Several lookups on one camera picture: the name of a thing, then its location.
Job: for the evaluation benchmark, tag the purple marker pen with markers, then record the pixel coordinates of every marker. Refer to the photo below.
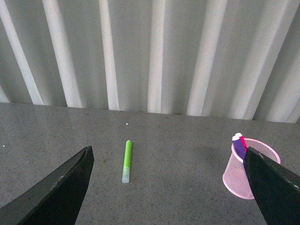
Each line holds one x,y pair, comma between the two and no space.
238,147

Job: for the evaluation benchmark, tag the pink mesh pen cup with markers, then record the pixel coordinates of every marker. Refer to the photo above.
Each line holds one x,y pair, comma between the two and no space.
235,178

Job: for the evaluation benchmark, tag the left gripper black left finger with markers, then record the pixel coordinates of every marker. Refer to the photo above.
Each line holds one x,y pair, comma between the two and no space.
56,199

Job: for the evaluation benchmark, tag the green marker pen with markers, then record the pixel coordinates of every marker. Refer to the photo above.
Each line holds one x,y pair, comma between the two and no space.
127,162

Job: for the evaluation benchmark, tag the pink marker pen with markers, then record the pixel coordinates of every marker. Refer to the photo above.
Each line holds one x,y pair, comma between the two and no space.
240,135

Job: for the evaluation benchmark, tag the white pleated curtain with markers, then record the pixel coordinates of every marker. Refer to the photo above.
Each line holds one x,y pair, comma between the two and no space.
237,59

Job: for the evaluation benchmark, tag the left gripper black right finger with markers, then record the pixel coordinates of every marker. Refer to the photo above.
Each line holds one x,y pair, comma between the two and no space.
275,188

